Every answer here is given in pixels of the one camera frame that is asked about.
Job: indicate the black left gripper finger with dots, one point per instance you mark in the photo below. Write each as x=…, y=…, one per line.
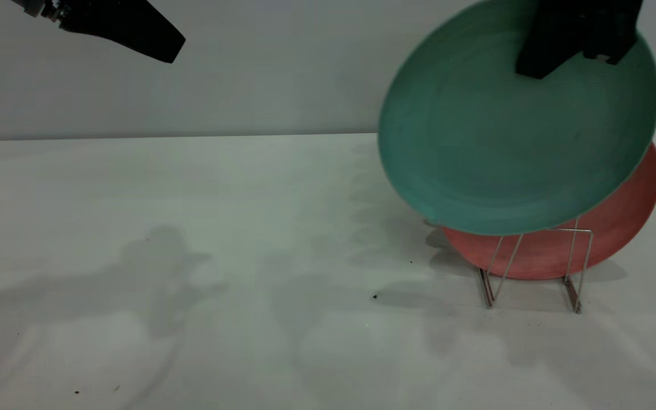
x=128, y=28

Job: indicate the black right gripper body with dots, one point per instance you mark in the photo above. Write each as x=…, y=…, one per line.
x=613, y=28

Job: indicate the pink plate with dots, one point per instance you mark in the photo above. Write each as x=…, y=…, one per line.
x=618, y=228

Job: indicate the green plate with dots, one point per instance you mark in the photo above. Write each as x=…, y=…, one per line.
x=504, y=148

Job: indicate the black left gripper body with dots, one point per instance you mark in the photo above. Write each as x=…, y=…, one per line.
x=43, y=7

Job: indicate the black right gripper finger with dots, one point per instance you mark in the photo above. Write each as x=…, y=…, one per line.
x=553, y=40

